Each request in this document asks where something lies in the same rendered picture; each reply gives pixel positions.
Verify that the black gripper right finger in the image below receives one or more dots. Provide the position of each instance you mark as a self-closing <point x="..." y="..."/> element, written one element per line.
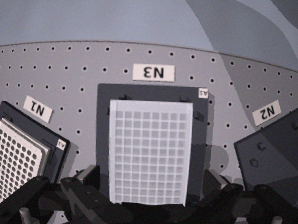
<point x="219" y="204"/>

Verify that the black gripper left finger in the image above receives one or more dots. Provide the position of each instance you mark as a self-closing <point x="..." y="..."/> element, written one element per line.
<point x="23" y="205"/>

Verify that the white name plate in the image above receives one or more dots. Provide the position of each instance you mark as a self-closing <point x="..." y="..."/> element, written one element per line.
<point x="37" y="108"/>
<point x="153" y="72"/>
<point x="265" y="113"/>

